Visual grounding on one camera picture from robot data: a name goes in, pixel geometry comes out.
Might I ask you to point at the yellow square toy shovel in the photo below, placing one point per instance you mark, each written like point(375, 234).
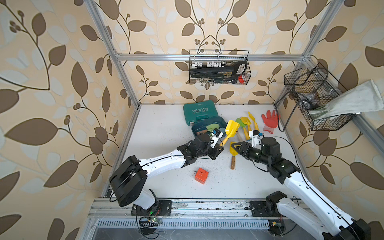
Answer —
point(234, 153)

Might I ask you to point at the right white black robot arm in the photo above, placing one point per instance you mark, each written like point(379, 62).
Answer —
point(326, 221)

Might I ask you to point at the green storage box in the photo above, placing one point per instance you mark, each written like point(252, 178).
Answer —
point(200, 115)

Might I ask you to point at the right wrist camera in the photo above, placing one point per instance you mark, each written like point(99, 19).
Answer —
point(256, 137)

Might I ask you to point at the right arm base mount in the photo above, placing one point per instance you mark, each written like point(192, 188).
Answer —
point(261, 208)

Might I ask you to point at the yellow toy rake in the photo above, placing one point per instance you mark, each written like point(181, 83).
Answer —
point(253, 121)

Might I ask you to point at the yellow toy spatula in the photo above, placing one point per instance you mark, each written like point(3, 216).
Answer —
point(247, 122)

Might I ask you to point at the wire basket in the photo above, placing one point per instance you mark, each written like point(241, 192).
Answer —
point(215, 58)
point(310, 90)

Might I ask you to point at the pale green toy shovel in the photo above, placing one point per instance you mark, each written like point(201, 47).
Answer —
point(212, 127)

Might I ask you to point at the back wire basket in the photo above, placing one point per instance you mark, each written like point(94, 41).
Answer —
point(215, 58)

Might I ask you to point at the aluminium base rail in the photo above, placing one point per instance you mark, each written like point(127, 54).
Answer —
point(229, 209)

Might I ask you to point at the black tool in basket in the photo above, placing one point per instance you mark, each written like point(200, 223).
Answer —
point(237, 69)

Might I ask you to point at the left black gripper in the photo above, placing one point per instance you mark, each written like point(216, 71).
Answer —
point(218, 151)

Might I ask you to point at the red rubber glove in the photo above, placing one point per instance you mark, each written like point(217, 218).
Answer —
point(271, 121)

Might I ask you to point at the white cloth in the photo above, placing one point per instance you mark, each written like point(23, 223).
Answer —
point(363, 98)

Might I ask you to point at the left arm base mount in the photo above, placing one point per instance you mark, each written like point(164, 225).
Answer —
point(148, 205)

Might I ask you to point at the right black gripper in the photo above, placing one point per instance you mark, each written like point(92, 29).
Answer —
point(245, 145)

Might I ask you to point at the orange cube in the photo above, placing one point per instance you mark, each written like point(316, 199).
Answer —
point(201, 176)

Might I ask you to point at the right wire basket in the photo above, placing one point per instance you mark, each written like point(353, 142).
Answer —
point(310, 90)

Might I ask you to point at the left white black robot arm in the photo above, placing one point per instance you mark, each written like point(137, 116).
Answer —
point(129, 179)

